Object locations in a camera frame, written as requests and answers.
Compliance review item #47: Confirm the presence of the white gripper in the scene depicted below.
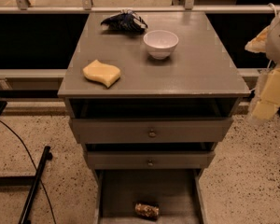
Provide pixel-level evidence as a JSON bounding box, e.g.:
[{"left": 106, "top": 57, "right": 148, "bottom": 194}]
[{"left": 245, "top": 27, "right": 280, "bottom": 121}]

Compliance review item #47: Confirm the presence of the orange soda can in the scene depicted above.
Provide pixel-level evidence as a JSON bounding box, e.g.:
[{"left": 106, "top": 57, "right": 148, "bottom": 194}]
[{"left": 134, "top": 203, "right": 160, "bottom": 219}]

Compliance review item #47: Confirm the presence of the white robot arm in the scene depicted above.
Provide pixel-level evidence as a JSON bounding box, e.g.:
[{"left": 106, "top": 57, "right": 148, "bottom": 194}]
[{"left": 245, "top": 4, "right": 280, "bottom": 122}]

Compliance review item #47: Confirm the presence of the grey top drawer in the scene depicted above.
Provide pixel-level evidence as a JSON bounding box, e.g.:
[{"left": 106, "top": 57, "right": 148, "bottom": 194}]
[{"left": 69, "top": 118, "right": 232, "bottom": 144}]

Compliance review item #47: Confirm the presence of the grey drawer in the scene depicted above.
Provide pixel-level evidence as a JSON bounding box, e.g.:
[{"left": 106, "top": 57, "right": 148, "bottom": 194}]
[
  {"left": 93, "top": 170, "right": 208, "bottom": 224},
  {"left": 69, "top": 118, "right": 232, "bottom": 144},
  {"left": 86, "top": 151, "right": 215, "bottom": 170}
]

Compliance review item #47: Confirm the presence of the grey drawer cabinet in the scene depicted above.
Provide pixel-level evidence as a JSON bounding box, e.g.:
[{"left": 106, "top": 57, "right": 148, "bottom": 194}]
[{"left": 58, "top": 12, "right": 249, "bottom": 224}]

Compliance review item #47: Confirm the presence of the grey bottom drawer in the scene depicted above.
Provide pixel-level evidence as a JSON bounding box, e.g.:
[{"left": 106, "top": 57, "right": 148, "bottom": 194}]
[{"left": 93, "top": 170, "right": 208, "bottom": 224}]

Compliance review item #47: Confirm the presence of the grey middle drawer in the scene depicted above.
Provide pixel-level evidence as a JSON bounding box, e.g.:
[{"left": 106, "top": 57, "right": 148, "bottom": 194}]
[{"left": 86, "top": 151, "right": 215, "bottom": 170}]

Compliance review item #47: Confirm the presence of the white bowl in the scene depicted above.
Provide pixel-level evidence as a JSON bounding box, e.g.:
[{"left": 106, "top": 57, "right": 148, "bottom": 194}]
[{"left": 143, "top": 30, "right": 179, "bottom": 60}]

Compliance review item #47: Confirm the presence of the blue chip bag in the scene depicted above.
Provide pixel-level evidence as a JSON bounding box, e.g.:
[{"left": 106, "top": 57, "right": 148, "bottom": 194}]
[{"left": 101, "top": 9, "right": 148, "bottom": 33}]

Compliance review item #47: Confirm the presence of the yellow sponge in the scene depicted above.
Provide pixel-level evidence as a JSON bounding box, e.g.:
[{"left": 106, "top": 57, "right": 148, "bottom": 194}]
[{"left": 82, "top": 60, "right": 120, "bottom": 88}]

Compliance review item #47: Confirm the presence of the black stand leg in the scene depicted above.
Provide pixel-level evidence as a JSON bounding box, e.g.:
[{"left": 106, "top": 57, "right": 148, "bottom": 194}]
[{"left": 18, "top": 146, "right": 52, "bottom": 224}]

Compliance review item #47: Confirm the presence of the metal railing frame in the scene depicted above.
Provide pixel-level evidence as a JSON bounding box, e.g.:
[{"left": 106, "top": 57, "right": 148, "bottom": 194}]
[{"left": 0, "top": 0, "right": 280, "bottom": 92}]

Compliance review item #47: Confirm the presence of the black floor cable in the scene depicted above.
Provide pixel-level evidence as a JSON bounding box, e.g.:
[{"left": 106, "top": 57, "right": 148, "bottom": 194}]
[{"left": 0, "top": 119, "right": 58, "bottom": 224}]

